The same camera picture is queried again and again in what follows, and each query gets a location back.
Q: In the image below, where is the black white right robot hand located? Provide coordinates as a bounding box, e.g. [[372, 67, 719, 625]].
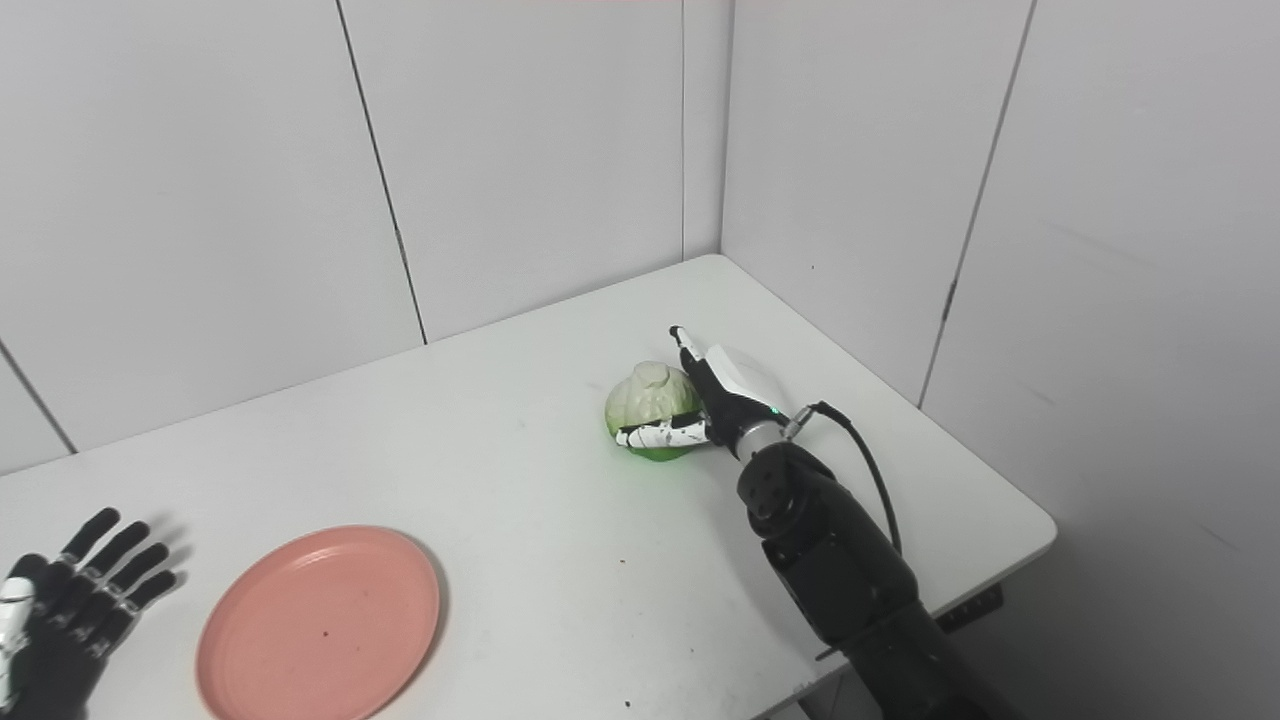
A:
[[615, 325, 787, 450]]

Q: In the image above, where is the pink round plate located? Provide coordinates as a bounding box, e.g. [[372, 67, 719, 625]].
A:
[[196, 525, 442, 720]]

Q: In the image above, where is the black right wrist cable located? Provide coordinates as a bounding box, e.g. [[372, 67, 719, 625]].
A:
[[783, 400, 904, 557]]

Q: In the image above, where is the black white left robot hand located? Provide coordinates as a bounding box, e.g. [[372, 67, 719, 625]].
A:
[[0, 508, 179, 720]]

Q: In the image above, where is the green white toy cabbage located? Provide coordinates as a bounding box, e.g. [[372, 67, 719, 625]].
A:
[[604, 361, 703, 463]]

